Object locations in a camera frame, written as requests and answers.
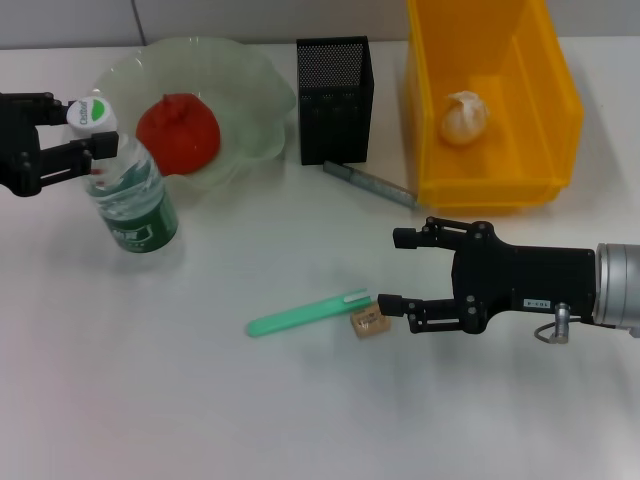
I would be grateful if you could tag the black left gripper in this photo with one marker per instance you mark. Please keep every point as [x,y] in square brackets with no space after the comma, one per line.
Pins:
[17,145]

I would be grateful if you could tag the translucent green fruit plate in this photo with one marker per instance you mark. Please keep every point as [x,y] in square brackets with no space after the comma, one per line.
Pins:
[250,90]

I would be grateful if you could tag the red tomato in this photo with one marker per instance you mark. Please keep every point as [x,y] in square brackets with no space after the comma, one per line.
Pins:
[185,135]

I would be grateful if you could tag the tan eraser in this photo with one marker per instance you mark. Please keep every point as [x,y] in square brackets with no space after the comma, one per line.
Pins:
[367,325]

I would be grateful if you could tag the clear green-label water bottle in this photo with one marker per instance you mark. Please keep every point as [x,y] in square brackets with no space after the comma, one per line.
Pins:
[135,200]

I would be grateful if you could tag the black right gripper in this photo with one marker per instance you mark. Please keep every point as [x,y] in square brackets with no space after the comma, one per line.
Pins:
[525,280]

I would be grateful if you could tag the green pen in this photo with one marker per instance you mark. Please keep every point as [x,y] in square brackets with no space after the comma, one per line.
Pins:
[300,312]

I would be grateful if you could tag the white garlic bulb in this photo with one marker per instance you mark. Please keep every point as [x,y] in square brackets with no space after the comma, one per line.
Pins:
[465,120]

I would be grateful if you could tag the silver grey pen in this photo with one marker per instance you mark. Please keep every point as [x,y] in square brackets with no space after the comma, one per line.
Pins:
[370,182]

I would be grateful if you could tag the black mesh pen holder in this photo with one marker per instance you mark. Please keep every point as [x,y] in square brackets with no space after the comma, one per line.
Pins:
[335,125]

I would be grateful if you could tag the yellow plastic bin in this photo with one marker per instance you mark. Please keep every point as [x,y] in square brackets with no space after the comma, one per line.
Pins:
[525,75]

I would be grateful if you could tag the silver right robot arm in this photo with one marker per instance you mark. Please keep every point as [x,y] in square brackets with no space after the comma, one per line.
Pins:
[617,285]

